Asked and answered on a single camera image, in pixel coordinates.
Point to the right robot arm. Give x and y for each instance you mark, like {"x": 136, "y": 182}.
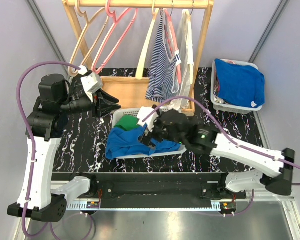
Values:
{"x": 269, "y": 171}

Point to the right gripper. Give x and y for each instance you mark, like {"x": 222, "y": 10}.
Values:
{"x": 146, "y": 138}

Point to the cream wooden hanger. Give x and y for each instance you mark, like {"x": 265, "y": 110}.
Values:
{"x": 145, "y": 50}

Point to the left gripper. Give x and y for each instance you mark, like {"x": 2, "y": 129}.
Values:
{"x": 97, "y": 104}

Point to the wooden clothes rack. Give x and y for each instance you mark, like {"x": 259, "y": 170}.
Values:
{"x": 129, "y": 90}

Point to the green tank top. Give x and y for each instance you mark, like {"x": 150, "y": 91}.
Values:
{"x": 127, "y": 123}

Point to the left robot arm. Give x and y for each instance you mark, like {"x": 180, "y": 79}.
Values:
{"x": 48, "y": 120}

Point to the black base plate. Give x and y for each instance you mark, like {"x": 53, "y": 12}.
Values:
{"x": 197, "y": 192}

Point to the blue cloth in bin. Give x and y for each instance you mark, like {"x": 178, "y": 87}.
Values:
{"x": 240, "y": 85}

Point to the pink striped-top hanger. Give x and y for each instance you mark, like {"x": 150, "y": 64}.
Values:
{"x": 172, "y": 43}

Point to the white right bin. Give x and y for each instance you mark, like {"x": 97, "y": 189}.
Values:
{"x": 225, "y": 107}

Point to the blue white striped tank top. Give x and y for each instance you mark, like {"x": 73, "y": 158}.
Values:
{"x": 159, "y": 64}

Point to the white-top hanger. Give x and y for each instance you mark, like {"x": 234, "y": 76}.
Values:
{"x": 188, "y": 15}

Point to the white perforated plastic basket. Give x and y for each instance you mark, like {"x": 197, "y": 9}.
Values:
{"x": 134, "y": 112}

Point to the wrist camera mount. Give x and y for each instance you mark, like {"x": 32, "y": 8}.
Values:
{"x": 147, "y": 117}
{"x": 91, "y": 82}

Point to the aluminium rail frame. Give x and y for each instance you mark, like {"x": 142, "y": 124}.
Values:
{"x": 260, "y": 216}

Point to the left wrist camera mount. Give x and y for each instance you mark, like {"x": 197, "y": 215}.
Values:
{"x": 91, "y": 82}

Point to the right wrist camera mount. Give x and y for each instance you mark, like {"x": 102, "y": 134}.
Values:
{"x": 147, "y": 117}

